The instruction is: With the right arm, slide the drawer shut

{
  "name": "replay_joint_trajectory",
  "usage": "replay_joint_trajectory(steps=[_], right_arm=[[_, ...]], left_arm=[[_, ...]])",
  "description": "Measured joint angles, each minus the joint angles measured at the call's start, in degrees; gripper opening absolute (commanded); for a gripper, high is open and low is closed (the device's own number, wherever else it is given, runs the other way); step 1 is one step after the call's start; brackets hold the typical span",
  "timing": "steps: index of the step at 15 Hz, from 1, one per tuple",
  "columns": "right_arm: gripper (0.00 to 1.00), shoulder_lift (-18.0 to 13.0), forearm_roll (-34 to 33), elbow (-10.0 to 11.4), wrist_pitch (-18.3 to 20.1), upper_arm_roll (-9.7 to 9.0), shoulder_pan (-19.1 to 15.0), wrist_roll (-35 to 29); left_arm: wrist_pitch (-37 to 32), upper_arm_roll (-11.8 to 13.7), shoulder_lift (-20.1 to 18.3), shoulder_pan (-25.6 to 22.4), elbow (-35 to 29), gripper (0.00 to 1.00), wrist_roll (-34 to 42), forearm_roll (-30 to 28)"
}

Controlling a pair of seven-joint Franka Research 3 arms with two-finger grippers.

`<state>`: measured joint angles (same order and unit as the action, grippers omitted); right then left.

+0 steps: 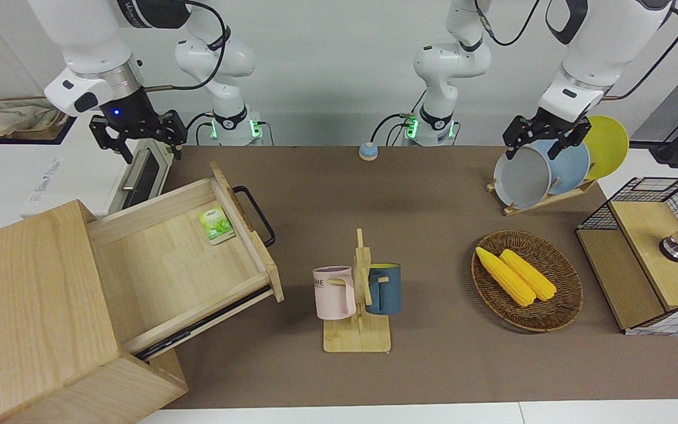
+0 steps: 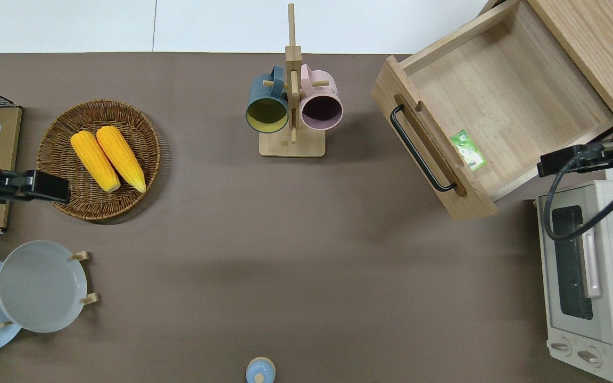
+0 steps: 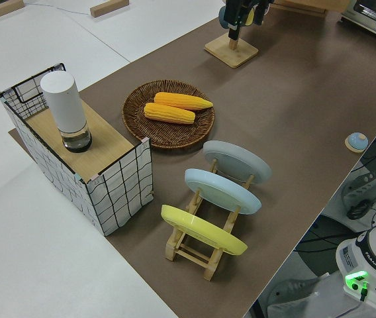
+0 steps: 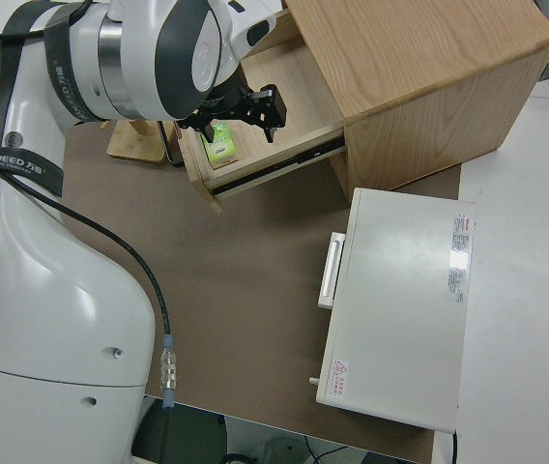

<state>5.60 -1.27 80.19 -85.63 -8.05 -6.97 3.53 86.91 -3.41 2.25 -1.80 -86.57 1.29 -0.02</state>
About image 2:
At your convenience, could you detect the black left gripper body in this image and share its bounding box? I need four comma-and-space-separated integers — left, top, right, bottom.
0, 170, 71, 205

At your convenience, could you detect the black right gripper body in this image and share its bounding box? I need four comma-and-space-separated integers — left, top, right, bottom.
537, 141, 613, 178

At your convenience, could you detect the light wooden drawer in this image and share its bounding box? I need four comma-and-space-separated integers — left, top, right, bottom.
371, 0, 613, 221

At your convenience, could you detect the black drawer handle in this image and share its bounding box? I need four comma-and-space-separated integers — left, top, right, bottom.
390, 105, 457, 193

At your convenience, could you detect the round wicker basket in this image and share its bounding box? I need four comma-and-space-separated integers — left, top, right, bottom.
37, 99, 161, 221

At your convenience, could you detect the yellow corn cob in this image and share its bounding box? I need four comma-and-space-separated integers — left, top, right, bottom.
96, 126, 147, 193
70, 131, 121, 193

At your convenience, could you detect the green packet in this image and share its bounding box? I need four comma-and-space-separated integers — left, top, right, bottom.
450, 129, 488, 172

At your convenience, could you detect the grey plate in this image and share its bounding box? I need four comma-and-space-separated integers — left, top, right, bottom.
0, 240, 88, 334

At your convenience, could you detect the wooden plate rack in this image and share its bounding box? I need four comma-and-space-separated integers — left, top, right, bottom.
0, 250, 100, 328

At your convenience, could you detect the light wooden cabinet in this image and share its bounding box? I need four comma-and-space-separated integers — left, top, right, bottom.
479, 0, 613, 121

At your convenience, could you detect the dark teal mug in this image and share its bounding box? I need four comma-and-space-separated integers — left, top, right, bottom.
246, 65, 290, 134

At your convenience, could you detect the pink mug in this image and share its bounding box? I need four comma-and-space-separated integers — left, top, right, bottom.
300, 64, 344, 131

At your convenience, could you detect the wooden mug tree stand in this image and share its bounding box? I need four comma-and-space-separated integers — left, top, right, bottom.
259, 4, 326, 158

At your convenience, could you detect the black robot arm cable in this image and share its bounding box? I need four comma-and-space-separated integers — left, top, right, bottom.
543, 153, 613, 242

